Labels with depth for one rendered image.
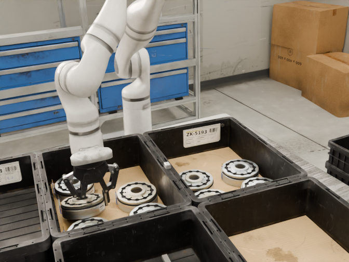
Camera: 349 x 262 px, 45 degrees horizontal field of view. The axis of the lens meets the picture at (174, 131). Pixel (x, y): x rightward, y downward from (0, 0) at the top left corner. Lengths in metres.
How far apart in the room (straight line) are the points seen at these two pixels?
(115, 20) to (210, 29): 3.39
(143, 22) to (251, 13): 3.48
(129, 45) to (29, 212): 0.52
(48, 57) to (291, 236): 2.18
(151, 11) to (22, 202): 0.60
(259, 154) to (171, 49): 2.04
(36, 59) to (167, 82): 0.96
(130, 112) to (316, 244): 0.71
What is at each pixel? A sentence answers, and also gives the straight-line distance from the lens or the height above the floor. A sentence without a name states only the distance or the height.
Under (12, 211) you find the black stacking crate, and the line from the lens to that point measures 1.17.
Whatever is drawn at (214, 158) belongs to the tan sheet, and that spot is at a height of 0.83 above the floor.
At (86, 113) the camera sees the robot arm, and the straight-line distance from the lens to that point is 0.93.
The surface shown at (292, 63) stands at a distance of 4.50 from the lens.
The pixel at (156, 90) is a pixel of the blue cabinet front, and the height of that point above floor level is 0.41.
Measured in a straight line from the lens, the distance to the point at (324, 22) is 4.28.
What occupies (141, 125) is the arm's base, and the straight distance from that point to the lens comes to 1.39.
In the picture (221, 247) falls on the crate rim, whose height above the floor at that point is 0.93.
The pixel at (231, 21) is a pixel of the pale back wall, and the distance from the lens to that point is 4.42.
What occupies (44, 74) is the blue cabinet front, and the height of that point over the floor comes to 0.67.
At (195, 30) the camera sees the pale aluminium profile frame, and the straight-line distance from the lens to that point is 3.19.
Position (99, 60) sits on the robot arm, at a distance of 0.92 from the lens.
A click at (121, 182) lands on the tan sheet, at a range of 1.20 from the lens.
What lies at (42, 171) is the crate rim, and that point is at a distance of 1.11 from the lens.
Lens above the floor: 1.45
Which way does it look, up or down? 25 degrees down
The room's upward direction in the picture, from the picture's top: 2 degrees counter-clockwise
